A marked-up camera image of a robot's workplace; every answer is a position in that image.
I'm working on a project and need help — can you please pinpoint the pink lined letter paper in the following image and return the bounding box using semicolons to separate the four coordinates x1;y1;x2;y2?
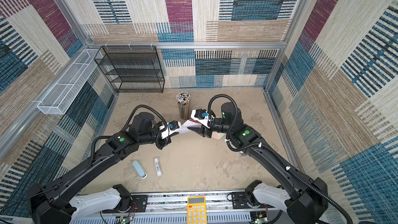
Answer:
175;120;201;134

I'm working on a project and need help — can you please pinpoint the aluminium front rail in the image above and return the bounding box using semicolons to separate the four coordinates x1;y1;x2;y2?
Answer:
71;189;315;224

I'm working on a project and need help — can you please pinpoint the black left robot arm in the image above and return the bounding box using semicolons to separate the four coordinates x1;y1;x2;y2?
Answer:
28;105;181;224

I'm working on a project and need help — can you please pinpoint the pink paper envelope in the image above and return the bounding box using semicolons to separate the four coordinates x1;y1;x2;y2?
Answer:
211;132;226;140

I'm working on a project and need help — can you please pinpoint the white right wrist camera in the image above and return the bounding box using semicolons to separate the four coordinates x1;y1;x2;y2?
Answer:
191;109;215;129

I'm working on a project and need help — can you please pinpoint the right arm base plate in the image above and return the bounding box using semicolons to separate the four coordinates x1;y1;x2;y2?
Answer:
227;191;260;209

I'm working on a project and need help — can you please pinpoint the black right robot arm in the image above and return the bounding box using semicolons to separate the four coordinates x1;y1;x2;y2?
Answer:
191;94;353;224

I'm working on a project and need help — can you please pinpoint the pencil holder cup with pencils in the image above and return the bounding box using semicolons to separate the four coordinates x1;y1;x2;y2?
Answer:
176;92;191;120

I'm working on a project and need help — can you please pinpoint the white glue stick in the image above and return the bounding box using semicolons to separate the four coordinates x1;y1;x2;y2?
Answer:
154;158;162;176

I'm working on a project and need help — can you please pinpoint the black wire mesh shelf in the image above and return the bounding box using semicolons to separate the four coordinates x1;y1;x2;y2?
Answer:
94;46;165;93

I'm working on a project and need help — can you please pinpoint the yellow calculator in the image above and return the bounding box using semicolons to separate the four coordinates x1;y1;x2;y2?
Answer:
187;196;207;224

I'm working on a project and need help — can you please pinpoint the white wire mesh basket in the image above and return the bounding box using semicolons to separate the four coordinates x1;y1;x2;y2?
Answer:
37;49;98;115

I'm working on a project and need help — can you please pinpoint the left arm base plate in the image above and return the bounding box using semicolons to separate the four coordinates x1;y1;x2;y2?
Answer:
101;195;148;214

